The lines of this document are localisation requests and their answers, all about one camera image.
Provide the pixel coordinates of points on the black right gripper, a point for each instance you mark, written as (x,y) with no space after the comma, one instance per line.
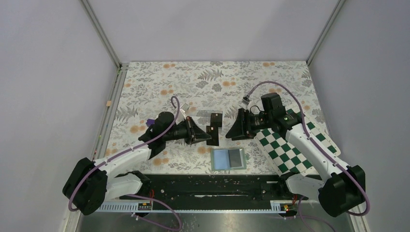
(242,129)

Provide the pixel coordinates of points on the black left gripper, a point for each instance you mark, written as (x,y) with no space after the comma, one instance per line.
(194,133)

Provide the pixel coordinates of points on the green card holder wallet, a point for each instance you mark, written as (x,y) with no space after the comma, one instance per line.
(220,160)

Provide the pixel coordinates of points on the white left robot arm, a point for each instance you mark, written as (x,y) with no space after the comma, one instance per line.
(117,168)

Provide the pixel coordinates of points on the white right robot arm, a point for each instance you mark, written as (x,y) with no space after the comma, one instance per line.
(341,187)

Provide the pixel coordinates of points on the dark credit card stack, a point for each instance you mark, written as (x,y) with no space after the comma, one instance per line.
(216,120)

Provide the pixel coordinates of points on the purple white green block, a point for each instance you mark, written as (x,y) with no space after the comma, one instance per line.
(150,122)

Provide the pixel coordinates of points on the green white checkerboard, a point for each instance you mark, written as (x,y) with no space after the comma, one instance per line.
(284,157)

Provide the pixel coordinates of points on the floral patterned table mat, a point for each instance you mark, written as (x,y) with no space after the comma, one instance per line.
(214,86)

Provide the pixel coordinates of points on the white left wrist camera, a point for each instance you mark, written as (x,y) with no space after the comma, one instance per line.
(183,111)

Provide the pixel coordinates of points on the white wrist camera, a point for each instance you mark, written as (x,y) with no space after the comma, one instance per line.
(246,100)
(183,111)

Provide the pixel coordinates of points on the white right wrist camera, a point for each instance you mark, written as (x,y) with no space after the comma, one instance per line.
(246,100)

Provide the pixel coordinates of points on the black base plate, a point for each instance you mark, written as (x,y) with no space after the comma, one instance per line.
(211,193)

